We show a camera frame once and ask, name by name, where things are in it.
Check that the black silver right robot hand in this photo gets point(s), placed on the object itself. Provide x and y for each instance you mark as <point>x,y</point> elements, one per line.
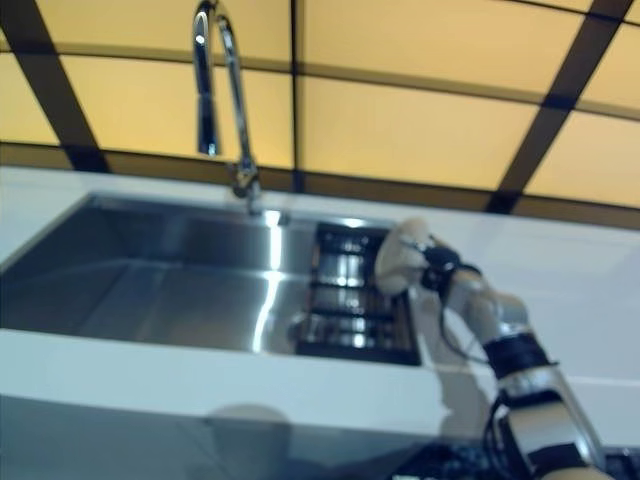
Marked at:
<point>440,262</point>

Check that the small beige ceramic plate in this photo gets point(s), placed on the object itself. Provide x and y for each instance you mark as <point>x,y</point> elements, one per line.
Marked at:
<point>395,260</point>

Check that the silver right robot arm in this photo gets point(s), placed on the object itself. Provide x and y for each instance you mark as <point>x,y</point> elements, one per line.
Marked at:
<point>500,310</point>

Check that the black dish drying rack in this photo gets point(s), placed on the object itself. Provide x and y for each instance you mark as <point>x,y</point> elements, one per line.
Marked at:
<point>350,330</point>

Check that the stainless steel sink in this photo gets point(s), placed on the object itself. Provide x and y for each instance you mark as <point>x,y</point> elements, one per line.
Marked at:
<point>150,285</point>

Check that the chrome gooseneck kitchen faucet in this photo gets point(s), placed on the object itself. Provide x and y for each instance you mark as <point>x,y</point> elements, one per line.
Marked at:
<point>205,90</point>

